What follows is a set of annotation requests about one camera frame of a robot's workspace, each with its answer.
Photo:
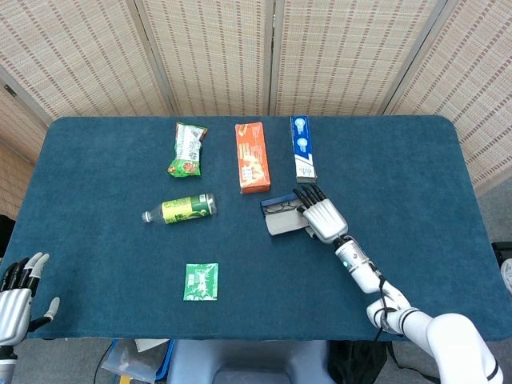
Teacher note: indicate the green flat sachet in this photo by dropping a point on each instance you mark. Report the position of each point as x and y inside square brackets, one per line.
[201, 282]

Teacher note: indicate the green white snack bag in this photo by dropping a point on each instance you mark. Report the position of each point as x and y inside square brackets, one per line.
[186, 152]

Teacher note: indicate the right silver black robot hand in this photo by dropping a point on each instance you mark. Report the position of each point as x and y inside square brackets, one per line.
[324, 220]

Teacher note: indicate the orange cardboard box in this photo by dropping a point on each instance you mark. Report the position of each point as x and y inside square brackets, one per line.
[253, 160]

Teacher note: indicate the black eyeglasses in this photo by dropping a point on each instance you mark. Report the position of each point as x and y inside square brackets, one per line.
[280, 206]

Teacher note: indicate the blue table cloth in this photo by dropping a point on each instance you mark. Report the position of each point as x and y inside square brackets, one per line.
[100, 180]

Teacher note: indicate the white plastic object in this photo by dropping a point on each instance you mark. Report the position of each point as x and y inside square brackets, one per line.
[507, 276]

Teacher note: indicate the bamboo folding screen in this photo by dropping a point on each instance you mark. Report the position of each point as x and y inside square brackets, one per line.
[216, 56]

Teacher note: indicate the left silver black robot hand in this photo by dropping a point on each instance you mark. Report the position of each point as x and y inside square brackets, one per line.
[14, 312]

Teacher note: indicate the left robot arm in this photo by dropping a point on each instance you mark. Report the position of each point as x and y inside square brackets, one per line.
[6, 364]

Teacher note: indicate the blue white toothpaste box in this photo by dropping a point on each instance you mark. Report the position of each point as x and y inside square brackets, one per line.
[303, 148]

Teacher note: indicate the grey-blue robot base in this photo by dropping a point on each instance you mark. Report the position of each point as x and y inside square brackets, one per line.
[248, 360]

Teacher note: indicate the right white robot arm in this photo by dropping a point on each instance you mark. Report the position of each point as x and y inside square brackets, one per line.
[452, 340]

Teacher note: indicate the clear plastic bag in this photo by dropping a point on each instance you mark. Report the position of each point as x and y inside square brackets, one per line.
[128, 362]

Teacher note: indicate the blue plastic bin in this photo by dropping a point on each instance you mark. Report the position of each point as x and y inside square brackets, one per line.
[165, 366]

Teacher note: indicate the black bag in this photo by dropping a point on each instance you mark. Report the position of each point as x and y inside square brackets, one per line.
[356, 360]

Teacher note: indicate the green tea plastic bottle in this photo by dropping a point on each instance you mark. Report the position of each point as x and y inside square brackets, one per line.
[184, 209]

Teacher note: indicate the white paper sheet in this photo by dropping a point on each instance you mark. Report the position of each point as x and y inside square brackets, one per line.
[150, 344]

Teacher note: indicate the blue glasses case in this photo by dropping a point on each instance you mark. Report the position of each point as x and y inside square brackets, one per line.
[284, 224]

